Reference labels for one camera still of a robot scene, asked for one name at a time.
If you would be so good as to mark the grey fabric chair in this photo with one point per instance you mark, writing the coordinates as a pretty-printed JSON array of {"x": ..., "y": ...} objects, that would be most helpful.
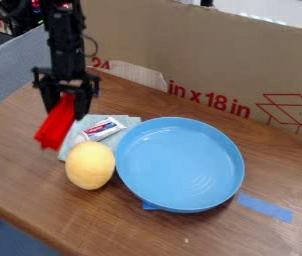
[{"x": 22, "y": 53}]

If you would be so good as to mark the blue round plate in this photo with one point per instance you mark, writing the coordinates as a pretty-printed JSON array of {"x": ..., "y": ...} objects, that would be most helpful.
[{"x": 179, "y": 164}]

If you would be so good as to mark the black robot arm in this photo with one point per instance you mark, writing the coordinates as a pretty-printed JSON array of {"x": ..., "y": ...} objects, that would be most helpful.
[{"x": 64, "y": 25}]

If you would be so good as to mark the blue tape strip right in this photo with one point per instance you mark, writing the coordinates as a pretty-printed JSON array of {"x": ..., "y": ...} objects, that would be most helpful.
[{"x": 265, "y": 208}]

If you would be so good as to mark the red plastic block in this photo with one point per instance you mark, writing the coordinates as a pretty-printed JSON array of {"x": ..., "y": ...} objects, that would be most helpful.
[{"x": 56, "y": 124}]

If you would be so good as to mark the light blue cloth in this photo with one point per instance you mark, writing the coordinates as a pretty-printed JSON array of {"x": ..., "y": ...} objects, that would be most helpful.
[{"x": 90, "y": 121}]

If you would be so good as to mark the small toothpaste tube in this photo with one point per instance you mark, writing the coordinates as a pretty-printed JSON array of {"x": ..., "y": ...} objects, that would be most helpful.
[{"x": 100, "y": 131}]

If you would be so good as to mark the yellow lemon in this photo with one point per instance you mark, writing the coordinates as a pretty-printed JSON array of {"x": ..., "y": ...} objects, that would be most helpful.
[{"x": 90, "y": 165}]

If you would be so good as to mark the blue tape under plate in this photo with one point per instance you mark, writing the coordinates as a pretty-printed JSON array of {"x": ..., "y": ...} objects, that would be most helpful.
[{"x": 149, "y": 207}]

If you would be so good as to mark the large cardboard box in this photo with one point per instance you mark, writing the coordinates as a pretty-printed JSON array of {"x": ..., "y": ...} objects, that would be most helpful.
[{"x": 226, "y": 61}]

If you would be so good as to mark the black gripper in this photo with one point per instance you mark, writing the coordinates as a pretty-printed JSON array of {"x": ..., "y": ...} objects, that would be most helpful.
[{"x": 80, "y": 83}]

